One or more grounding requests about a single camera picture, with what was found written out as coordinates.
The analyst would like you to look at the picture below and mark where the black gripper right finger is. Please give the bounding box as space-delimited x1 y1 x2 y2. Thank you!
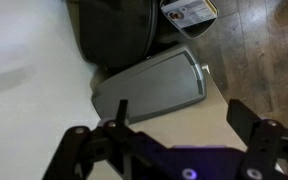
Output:
226 98 288 180

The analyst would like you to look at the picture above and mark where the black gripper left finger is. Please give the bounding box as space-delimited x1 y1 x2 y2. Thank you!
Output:
42 98 142 180

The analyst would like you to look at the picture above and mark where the dark bin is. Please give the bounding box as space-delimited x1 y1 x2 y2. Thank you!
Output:
91 44 208 125

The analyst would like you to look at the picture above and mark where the grey box with printed card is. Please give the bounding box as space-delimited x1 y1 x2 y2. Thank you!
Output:
159 0 220 40

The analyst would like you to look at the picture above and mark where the black round bin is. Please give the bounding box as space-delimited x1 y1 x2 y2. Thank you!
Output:
78 0 159 68

